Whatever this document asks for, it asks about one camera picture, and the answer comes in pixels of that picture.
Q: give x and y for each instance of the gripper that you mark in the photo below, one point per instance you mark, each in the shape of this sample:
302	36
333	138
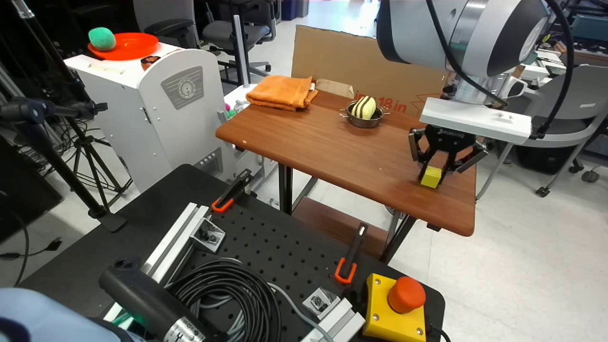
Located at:
449	140

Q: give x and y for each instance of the yellow block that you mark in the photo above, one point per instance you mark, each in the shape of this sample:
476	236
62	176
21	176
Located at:
431	178

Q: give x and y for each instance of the yellow striped plush toy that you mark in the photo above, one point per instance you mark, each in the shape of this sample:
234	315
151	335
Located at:
363	108

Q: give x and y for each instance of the white toy appliance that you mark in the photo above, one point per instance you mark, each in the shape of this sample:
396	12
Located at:
156	118

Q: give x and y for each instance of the green plush ball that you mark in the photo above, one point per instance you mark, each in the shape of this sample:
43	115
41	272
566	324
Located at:
101	39

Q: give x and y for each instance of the small metal pot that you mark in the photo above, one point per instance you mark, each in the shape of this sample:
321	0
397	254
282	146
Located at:
363	121

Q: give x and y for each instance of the black bin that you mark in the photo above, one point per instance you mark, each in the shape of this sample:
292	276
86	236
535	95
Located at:
541	159

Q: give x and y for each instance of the grey chair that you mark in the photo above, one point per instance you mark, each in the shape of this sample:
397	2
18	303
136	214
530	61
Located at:
570	109

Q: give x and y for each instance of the cardboard box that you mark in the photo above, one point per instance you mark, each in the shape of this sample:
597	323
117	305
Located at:
342	61

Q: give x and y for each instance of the black clamp with orange grip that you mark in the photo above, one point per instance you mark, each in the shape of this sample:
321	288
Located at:
232	192
351	256

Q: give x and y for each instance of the yellow emergency stop button box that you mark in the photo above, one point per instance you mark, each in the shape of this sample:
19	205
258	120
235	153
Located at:
392	311

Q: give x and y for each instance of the orange towel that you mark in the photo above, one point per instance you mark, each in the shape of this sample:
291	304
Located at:
280	92

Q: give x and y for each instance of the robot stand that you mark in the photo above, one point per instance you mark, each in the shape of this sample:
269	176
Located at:
275	237

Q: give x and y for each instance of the cluttered desk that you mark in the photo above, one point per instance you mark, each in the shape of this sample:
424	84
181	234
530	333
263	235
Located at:
586	33

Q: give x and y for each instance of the office chair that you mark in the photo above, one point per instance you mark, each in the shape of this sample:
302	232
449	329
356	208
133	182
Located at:
228	33

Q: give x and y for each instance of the orange plate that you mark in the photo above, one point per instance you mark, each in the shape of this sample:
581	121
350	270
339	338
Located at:
133	46

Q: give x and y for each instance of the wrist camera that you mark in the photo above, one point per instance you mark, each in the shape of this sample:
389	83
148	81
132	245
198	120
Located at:
475	119

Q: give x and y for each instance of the aluminium rail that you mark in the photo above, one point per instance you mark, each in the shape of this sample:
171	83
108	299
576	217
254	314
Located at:
175	242
337	320

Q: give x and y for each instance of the white post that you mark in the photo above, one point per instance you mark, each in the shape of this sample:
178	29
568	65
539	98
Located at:
240	52

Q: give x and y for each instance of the camera on tripod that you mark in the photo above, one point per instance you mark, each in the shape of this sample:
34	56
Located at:
52	156

